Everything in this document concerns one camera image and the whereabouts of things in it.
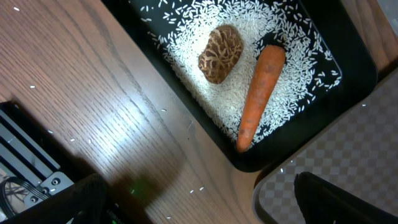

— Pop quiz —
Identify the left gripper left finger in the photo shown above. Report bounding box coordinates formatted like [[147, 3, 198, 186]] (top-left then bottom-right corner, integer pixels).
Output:
[[3, 174, 107, 224]]

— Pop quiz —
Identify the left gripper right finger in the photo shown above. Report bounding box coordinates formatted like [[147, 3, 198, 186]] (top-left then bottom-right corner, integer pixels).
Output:
[[294, 172, 397, 224]]

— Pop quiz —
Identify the orange carrot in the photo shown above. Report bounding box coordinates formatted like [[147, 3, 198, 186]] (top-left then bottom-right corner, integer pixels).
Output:
[[236, 45, 285, 153]]

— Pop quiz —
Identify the brown mushroom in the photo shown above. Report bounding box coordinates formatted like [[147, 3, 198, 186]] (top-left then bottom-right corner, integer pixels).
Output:
[[198, 25, 244, 84]]

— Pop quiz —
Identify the pile of rice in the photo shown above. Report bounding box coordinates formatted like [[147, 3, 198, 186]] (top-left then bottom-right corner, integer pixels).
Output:
[[131, 0, 342, 143]]

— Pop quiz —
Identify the brown serving tray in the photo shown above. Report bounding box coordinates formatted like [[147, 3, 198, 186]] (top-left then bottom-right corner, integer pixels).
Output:
[[254, 71, 397, 223]]

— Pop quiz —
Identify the clear plastic bin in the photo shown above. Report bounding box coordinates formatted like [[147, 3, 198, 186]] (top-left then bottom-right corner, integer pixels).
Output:
[[377, 0, 398, 34]]

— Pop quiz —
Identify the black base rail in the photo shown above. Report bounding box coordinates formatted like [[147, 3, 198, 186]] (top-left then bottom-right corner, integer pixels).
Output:
[[1, 101, 74, 222]]

